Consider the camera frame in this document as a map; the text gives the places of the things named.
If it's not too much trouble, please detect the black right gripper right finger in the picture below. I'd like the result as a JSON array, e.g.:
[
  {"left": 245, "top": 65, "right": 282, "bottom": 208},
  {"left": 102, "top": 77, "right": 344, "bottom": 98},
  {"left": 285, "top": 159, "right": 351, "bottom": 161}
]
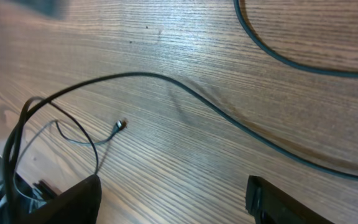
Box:
[{"left": 245, "top": 175, "right": 332, "bottom": 224}]

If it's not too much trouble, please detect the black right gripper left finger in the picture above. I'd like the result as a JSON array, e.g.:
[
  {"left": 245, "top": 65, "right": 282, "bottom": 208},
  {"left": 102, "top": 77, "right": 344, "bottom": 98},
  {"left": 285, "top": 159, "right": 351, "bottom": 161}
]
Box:
[{"left": 19, "top": 174, "right": 102, "bottom": 224}]

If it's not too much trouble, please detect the thick black USB-A cable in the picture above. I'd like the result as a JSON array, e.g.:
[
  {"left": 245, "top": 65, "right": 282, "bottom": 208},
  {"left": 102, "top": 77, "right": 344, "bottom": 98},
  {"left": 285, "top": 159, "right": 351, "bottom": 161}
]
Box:
[{"left": 1, "top": 0, "right": 358, "bottom": 224}]

